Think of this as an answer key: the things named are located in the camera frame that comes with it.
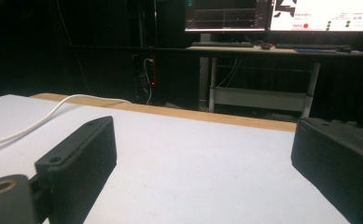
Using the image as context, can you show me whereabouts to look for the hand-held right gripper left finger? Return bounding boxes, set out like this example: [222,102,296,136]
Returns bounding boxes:
[34,115,118,224]

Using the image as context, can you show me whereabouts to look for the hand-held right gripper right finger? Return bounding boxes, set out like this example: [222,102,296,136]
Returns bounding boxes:
[290,116,363,224]

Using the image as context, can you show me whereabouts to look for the wooden desk with white legs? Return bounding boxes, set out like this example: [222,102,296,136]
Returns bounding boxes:
[186,45,363,119]

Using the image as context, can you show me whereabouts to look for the black computer tower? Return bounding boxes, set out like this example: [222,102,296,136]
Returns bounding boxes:
[132,53,166,106]

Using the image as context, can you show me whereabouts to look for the white mat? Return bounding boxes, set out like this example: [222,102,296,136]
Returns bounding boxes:
[0,93,351,224]

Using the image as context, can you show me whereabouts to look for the black keyboard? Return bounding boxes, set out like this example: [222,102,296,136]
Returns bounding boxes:
[274,43,342,50]
[190,41,256,49]

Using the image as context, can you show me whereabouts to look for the bright-screen computer monitor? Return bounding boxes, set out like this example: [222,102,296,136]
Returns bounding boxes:
[269,0,363,33]

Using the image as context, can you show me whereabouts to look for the dark-screen computer monitor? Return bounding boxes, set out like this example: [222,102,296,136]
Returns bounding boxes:
[184,0,270,33]

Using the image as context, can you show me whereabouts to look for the white cable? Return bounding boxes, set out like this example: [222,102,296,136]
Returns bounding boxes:
[0,93,133,149]

